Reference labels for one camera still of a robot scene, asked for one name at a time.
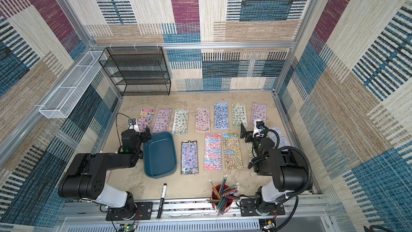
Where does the pastel sticker sheet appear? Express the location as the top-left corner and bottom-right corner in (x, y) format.
(267, 126), (291, 148)

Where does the green frog sticker sheet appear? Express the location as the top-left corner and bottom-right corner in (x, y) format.
(232, 104), (248, 127)

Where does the pink cat sticker sheet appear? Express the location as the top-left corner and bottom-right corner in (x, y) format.
(138, 108), (155, 132)

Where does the teal plastic storage box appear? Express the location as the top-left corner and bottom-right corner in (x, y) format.
(143, 132), (177, 179)

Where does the blue penguin sticker sheet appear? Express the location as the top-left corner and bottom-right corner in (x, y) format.
(214, 102), (229, 130)

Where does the pink character sticker sheet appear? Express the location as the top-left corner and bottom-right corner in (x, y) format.
(251, 102), (267, 126)

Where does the panda sticker sheet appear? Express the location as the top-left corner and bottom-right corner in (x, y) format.
(222, 133), (243, 169)

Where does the green dinosaur sticker sheet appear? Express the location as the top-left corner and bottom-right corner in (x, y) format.
(172, 109), (189, 135)

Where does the pink bonbon sticker sheet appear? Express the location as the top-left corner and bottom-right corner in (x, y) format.
(195, 107), (210, 133)

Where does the purple bonbon sticker sheet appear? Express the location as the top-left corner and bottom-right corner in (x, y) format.
(181, 141), (199, 175)

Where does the green house sticker sheet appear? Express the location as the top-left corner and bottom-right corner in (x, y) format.
(247, 142), (255, 160)

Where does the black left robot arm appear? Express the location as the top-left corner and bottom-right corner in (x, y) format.
(58, 128), (151, 221)

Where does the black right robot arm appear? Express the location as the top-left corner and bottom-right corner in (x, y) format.
(240, 121), (313, 216)

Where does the red pencil cup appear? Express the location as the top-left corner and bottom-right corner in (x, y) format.
(208, 184), (237, 214)

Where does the black marker pen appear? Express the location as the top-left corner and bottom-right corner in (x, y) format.
(157, 183), (167, 219)

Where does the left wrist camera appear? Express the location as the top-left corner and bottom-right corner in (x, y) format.
(128, 118), (140, 133)

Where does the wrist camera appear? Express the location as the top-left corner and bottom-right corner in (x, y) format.
(253, 119), (265, 138)
(128, 118), (140, 133)

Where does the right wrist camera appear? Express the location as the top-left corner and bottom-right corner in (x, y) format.
(253, 119), (265, 138)

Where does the black corrugated cable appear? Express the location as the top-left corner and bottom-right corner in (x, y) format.
(247, 128), (313, 232)

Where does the black wire shelf rack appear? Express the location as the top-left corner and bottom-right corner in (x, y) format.
(98, 46), (171, 97)

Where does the white wire mesh basket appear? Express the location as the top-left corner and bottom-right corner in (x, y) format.
(39, 51), (102, 119)

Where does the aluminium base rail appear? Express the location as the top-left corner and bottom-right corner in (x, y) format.
(54, 198), (287, 232)

